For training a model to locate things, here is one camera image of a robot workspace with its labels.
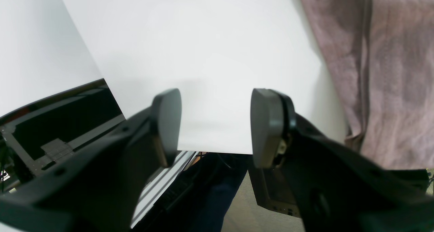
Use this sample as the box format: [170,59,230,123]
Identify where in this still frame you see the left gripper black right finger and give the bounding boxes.
[251,89,434,232]

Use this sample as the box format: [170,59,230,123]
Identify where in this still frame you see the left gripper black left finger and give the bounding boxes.
[1,89,182,232]

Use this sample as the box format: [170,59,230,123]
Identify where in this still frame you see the mauve t-shirt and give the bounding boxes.
[301,0,434,170]

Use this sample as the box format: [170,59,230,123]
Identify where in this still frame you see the black computer case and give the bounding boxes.
[248,161,301,218]

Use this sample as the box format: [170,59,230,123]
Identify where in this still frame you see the aluminium frame rail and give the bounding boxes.
[131,151,199,229]

